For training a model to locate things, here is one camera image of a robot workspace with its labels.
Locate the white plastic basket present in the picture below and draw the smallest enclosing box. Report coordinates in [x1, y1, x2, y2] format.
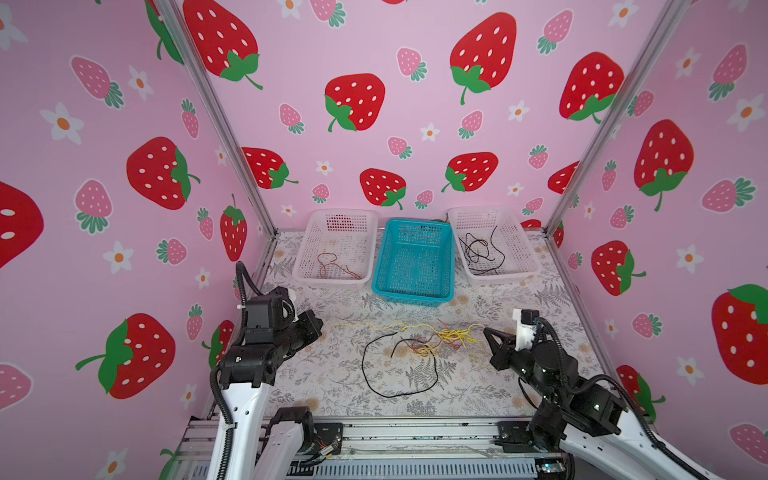
[448, 206, 541, 286]
[293, 209, 378, 288]

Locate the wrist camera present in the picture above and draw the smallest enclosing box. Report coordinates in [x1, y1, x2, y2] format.
[512, 309, 540, 351]
[270, 286, 297, 306]

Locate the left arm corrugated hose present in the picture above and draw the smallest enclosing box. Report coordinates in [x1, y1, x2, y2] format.
[235, 260, 265, 313]

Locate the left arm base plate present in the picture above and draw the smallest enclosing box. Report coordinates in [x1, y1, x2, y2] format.
[293, 422, 344, 461]

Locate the left white plastic basket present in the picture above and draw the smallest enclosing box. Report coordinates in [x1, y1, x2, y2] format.
[293, 209, 378, 288]

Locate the left corner aluminium post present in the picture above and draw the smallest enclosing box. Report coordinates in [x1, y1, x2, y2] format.
[157, 1, 276, 237]

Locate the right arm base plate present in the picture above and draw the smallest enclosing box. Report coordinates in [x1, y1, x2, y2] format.
[494, 419, 567, 453]

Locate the right white plastic basket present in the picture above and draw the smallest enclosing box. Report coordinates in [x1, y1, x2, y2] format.
[448, 206, 541, 286]

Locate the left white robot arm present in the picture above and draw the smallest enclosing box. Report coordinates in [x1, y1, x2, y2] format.
[208, 287, 323, 479]

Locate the cable pile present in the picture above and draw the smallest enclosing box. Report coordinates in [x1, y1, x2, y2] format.
[326, 319, 487, 400]

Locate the aluminium front rail frame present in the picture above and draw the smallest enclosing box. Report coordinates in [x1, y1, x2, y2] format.
[179, 416, 667, 480]

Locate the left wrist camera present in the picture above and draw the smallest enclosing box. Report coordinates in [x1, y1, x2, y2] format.
[270, 286, 297, 306]

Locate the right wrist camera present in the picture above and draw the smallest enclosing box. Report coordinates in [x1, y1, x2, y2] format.
[512, 309, 540, 351]

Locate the teal plastic basket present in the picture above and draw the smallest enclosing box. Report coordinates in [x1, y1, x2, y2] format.
[372, 219, 455, 307]

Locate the right corner aluminium post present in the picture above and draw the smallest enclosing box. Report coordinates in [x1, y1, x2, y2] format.
[543, 0, 691, 240]

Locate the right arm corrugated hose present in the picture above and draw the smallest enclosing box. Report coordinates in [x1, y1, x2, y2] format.
[533, 314, 712, 480]

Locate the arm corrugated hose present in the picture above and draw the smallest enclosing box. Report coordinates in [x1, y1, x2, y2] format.
[235, 260, 265, 313]
[533, 314, 712, 480]

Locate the corner aluminium post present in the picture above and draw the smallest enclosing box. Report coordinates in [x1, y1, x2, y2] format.
[543, 0, 691, 240]
[157, 1, 276, 237]

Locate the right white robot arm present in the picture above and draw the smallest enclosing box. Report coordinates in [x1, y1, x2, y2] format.
[483, 318, 717, 479]

